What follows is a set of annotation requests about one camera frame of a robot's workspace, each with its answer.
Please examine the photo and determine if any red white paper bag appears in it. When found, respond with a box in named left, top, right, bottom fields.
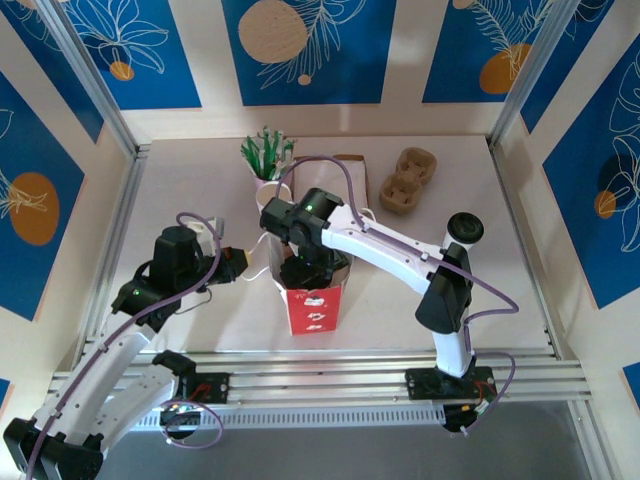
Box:
left=238, top=232, right=352, bottom=337

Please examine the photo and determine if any white paper cup stack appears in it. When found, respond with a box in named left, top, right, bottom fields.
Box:
left=254, top=182, right=294, bottom=221

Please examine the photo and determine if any brown pulp cup carrier stack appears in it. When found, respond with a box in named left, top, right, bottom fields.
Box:
left=378, top=146, right=439, bottom=215

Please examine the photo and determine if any black plastic cup lid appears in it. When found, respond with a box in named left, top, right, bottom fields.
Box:
left=448, top=212, right=485, bottom=246

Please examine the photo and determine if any white paper napkins stack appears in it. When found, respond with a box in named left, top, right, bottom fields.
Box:
left=294, top=159, right=364, bottom=206

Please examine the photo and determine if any brown cardboard napkin box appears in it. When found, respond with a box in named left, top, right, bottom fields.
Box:
left=292, top=154, right=372, bottom=221

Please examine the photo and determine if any green white wrapped straws bundle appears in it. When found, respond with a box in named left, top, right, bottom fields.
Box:
left=241, top=127, right=297, bottom=181

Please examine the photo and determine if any small controller circuit board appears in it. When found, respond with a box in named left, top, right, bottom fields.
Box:
left=162, top=401, right=205, bottom=427
left=444, top=402, right=496, bottom=432

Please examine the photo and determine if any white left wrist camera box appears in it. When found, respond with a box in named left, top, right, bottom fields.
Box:
left=185, top=215, right=226, bottom=254

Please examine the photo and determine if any aluminium table edge rail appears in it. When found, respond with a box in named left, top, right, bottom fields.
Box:
left=489, top=142, right=565, bottom=360
left=74, top=143, right=152, bottom=371

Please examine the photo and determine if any aluminium rail base frame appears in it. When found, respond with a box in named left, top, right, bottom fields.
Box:
left=42, top=349, right=594, bottom=417

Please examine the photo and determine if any white slotted cable duct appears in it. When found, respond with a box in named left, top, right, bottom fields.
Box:
left=134, top=405, right=446, bottom=432

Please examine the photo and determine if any aluminium frame post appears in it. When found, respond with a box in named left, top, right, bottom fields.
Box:
left=37, top=0, right=140, bottom=161
left=489, top=0, right=584, bottom=149

